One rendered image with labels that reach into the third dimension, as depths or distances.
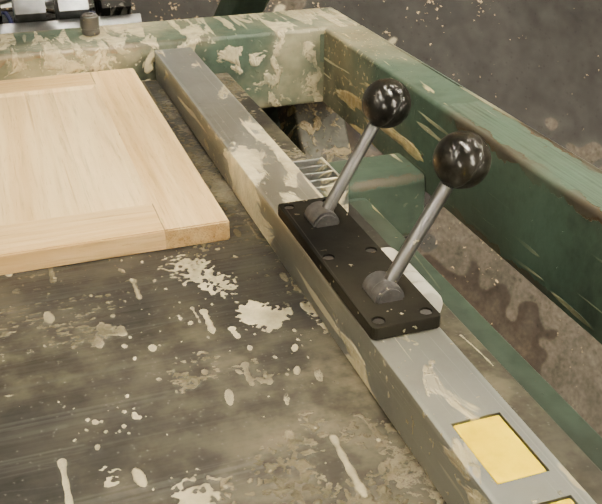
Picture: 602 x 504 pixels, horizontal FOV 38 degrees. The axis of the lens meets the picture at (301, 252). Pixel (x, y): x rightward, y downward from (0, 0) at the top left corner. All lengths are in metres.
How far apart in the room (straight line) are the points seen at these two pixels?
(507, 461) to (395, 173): 0.57
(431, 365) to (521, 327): 1.79
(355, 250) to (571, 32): 2.01
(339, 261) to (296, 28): 0.67
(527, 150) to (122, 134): 0.43
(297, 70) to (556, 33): 1.41
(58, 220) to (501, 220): 0.42
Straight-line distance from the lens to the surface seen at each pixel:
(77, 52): 1.21
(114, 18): 1.41
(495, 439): 0.51
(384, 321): 0.58
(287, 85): 1.29
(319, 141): 1.35
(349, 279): 0.62
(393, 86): 0.68
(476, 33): 2.48
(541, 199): 0.82
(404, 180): 1.01
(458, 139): 0.58
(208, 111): 0.98
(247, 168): 0.83
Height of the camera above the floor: 2.03
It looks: 72 degrees down
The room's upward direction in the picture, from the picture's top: 60 degrees clockwise
